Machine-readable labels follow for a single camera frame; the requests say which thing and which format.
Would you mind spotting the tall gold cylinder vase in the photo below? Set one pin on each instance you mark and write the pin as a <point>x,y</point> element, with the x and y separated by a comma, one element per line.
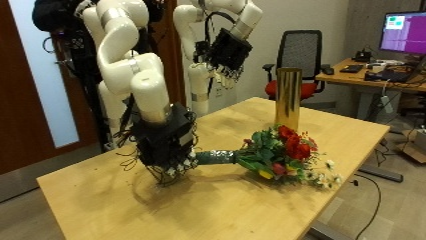
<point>288,100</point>

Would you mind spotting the black mesh office chair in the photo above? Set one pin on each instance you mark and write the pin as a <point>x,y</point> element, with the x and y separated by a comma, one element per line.
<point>300,50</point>

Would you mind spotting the black computer mouse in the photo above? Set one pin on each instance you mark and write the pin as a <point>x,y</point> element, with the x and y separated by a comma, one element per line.
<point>328,70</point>

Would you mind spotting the black keyboard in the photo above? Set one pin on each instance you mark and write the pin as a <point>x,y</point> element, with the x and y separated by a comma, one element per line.
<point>352,68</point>

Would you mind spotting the wooden office desk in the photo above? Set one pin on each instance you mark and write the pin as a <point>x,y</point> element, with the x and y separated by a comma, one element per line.
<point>350,79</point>

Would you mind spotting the black desk phone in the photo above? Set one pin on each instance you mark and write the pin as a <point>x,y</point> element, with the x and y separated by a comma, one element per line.
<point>362,56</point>

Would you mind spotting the brown door frosted glass panel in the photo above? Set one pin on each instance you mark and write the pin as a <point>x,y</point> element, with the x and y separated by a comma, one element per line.
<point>21,100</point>

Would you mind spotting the black laptop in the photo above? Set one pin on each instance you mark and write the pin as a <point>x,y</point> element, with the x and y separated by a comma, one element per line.
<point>394,75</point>

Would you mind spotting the white power adapter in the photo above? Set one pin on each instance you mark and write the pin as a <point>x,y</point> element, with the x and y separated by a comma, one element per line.
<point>388,104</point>

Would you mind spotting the computer monitor purple screen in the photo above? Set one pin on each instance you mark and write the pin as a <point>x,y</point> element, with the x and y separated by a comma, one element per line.
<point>406,33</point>

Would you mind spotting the black jacket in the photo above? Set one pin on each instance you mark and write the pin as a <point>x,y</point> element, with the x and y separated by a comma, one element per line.
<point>53,15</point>

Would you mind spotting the grey table foot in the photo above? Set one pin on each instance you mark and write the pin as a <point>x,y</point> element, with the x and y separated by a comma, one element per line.
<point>381,173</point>

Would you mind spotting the cardboard box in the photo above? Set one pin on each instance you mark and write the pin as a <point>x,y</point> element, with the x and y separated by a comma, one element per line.
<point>413,148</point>

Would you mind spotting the black robot stand frame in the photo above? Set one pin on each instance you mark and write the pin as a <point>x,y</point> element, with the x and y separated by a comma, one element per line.
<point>95,113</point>

